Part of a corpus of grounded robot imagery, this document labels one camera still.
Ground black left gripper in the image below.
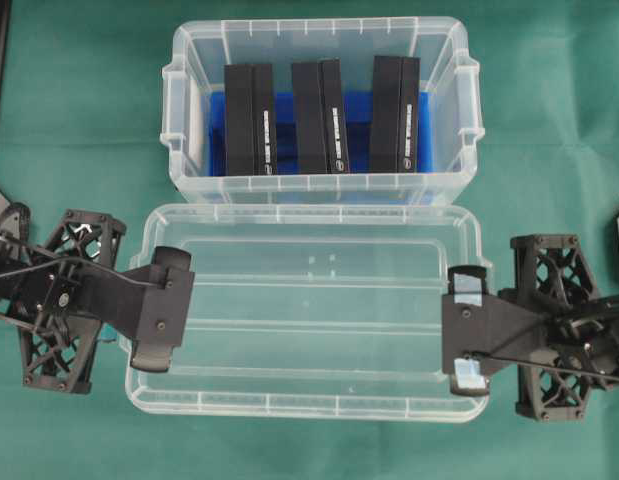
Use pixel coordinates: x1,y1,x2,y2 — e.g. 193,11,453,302
0,210,195,395

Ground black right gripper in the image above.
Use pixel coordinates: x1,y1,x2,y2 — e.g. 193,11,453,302
441,234,619,421

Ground clear plastic box lid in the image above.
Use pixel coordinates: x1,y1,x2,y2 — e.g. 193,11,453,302
125,204,488,423

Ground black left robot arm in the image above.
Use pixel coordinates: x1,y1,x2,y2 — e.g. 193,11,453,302
0,192,194,395

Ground clear plastic storage box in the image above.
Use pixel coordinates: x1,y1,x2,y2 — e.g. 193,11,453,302
160,16,485,205

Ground green table cloth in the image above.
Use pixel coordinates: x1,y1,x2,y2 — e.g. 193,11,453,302
0,1,619,479

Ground blue foam insert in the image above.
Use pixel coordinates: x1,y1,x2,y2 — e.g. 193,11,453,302
200,91,434,205

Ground black camera box left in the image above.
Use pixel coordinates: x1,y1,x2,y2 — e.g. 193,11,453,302
224,63,278,176

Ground black camera box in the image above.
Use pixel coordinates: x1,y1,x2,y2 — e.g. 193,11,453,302
224,63,278,176
291,58,350,175
369,55,420,173

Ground black camera box middle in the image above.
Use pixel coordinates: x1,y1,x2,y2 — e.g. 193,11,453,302
291,58,350,175

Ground black camera box right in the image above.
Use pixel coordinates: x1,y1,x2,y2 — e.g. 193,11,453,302
369,55,420,173

